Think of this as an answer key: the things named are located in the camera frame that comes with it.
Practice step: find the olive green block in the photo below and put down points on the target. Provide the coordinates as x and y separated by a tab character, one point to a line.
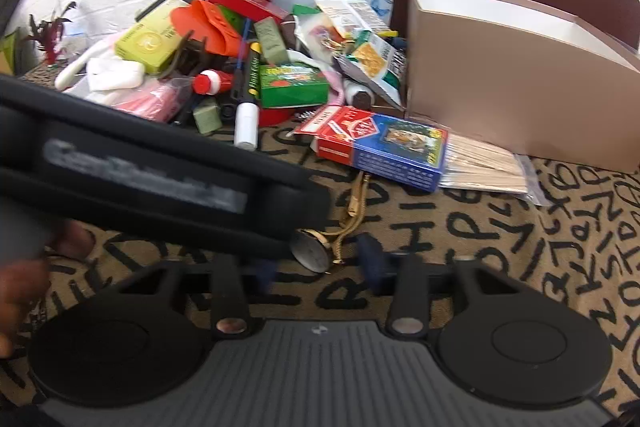
206	117
271	39

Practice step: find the brown hair claw clip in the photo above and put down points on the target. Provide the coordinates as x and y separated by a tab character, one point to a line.
182	57

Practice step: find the cracker snack packet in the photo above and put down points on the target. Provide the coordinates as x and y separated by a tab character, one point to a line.
367	57

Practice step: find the white snack packet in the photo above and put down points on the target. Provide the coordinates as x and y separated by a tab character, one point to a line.
350	17

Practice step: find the bagged wooden sticks bundle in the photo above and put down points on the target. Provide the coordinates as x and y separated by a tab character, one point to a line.
485	167

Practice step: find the yellow-green box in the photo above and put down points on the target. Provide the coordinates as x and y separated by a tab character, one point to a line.
150	42

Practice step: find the dark red plant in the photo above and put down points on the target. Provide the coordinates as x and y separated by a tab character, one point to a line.
50	32

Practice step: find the black flat book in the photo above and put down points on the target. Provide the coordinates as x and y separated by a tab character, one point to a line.
160	6

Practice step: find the orange silicone holder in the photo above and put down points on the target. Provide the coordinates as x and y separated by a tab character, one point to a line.
205	24

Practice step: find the gold wristwatch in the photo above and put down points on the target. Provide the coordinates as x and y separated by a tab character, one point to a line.
312	252

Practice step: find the yellow-green paper sheet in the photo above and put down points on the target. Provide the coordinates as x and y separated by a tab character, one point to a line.
7	52

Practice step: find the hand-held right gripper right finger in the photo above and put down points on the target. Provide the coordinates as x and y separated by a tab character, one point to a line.
372	268

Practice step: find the letter-print desktop cloth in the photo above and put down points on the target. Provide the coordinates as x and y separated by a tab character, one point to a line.
550	232

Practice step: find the person's left hand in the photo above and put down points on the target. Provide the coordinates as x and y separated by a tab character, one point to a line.
22	289

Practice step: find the green cardboard box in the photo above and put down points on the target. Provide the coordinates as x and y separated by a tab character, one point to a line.
292	87

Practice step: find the blue pen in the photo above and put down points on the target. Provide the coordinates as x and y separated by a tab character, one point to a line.
242	52

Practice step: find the pink cardboard box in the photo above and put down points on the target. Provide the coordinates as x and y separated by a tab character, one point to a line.
500	82

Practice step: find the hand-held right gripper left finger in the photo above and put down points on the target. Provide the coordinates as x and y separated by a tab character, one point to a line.
262	278

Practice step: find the red cap white bottle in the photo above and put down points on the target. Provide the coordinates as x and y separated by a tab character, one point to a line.
212	83

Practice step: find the white bottle dark cap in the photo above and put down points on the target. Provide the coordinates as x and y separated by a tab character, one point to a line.
359	94

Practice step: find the red round lid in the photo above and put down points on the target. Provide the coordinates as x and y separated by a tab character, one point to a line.
280	116

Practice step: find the red blue card box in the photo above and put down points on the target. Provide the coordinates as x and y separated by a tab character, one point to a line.
395	147

